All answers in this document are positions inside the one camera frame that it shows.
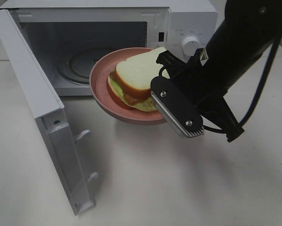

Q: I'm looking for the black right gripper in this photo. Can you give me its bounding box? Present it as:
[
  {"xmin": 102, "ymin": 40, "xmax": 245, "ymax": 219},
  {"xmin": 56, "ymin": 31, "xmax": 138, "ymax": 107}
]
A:
[{"xmin": 156, "ymin": 50, "xmax": 244, "ymax": 142}]

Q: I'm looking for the sandwich with lettuce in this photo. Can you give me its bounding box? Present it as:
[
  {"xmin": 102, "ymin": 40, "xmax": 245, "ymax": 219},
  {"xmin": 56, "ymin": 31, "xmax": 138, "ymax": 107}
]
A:
[{"xmin": 106, "ymin": 47, "xmax": 166, "ymax": 112}]

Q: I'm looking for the pink round plate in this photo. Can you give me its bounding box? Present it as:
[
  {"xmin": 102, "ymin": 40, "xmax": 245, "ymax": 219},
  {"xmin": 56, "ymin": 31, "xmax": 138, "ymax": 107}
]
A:
[{"xmin": 89, "ymin": 48, "xmax": 166, "ymax": 125}]

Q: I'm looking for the white microwave door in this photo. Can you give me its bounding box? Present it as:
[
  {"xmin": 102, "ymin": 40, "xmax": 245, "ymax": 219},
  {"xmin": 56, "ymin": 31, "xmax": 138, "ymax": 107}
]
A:
[{"xmin": 0, "ymin": 9, "xmax": 95, "ymax": 215}]

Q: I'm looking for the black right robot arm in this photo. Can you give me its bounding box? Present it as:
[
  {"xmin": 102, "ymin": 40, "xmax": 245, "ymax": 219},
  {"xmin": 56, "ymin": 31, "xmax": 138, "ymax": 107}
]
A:
[{"xmin": 151, "ymin": 0, "xmax": 282, "ymax": 142}]

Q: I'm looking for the white warning label sticker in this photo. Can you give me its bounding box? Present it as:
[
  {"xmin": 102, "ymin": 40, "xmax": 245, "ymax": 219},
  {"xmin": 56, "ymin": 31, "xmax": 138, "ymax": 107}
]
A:
[{"xmin": 151, "ymin": 42, "xmax": 164, "ymax": 49}]

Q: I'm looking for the white upper power knob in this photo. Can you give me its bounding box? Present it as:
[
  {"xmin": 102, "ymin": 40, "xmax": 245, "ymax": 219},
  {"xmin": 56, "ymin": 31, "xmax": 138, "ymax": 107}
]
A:
[{"xmin": 181, "ymin": 34, "xmax": 201, "ymax": 56}]

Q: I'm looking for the white microwave oven body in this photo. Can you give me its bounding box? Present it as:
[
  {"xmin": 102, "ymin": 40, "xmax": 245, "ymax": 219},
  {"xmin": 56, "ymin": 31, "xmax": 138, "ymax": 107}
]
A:
[{"xmin": 0, "ymin": 0, "xmax": 218, "ymax": 96}]

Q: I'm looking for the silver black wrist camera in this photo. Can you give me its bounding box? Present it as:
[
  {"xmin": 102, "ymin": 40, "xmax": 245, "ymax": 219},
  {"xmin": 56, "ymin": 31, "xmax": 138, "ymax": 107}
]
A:
[{"xmin": 151, "ymin": 76, "xmax": 204, "ymax": 138}]

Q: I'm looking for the black camera cable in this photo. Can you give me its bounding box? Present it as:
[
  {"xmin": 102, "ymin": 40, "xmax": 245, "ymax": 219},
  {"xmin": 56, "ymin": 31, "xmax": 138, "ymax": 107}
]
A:
[{"xmin": 157, "ymin": 30, "xmax": 282, "ymax": 137}]

